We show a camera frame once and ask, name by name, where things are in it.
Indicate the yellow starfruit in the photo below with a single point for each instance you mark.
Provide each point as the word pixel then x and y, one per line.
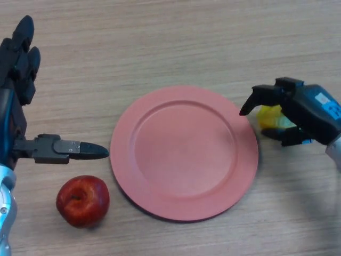
pixel 270 117

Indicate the pink round plate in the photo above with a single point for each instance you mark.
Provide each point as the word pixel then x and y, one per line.
pixel 184 153

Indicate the red apple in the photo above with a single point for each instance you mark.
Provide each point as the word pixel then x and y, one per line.
pixel 83 201

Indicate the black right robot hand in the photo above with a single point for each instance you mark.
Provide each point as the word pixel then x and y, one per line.
pixel 306 112

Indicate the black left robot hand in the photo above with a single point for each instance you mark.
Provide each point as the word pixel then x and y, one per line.
pixel 10 106

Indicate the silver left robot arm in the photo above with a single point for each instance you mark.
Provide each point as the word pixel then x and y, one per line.
pixel 6 208

